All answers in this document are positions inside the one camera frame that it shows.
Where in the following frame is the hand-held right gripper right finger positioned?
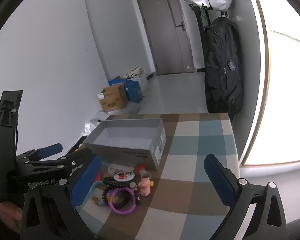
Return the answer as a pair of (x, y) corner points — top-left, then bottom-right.
(204, 154), (288, 240)

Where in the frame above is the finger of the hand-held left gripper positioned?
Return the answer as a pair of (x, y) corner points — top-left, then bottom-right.
(15, 143), (63, 164)
(27, 147), (94, 173)

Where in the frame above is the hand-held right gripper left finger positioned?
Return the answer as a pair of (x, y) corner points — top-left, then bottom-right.
(20, 154), (102, 240)

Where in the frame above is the blue hair ring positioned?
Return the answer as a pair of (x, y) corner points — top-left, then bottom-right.
(89, 180), (108, 207)

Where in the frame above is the black bead bracelet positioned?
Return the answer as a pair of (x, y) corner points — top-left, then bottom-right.
(102, 177), (140, 189)

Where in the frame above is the black spiral hair tie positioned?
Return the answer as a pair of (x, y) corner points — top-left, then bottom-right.
(102, 187), (138, 208)

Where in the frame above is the white hair accessory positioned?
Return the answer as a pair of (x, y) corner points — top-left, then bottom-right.
(107, 164), (122, 175)

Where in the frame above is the white round badge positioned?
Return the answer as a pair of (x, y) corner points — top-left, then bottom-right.
(114, 171), (134, 182)

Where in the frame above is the purple ring bracelet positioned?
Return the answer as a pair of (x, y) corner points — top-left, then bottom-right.
(108, 187), (137, 215)

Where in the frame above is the pink pig toy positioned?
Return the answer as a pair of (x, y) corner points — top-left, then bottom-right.
(138, 177), (154, 197)

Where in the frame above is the grey cardboard box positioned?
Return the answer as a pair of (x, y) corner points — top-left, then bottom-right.
(82, 118), (167, 171)

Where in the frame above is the person's left hand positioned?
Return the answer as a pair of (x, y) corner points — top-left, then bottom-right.
(0, 200), (23, 235)

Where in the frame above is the white plastic bag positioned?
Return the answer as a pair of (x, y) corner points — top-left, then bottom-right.
(95, 110), (115, 122)
(81, 121), (100, 137)

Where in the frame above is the checked tablecloth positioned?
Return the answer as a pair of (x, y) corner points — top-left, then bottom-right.
(75, 113), (240, 240)

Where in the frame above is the brown cardboard box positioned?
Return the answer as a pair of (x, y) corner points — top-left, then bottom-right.
(97, 84), (129, 112)

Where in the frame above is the blue cardboard box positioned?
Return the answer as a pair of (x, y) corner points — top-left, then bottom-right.
(109, 76), (127, 87)

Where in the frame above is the cream cloth bag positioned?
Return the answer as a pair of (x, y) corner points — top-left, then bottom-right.
(122, 66), (147, 79)

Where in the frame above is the black backpack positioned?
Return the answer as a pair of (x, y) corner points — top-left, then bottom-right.
(203, 17), (243, 123)

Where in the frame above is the grey door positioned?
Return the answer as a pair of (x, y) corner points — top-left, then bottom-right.
(136, 0), (198, 76)

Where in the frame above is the black coat rack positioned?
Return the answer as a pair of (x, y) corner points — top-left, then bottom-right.
(189, 3), (213, 34)

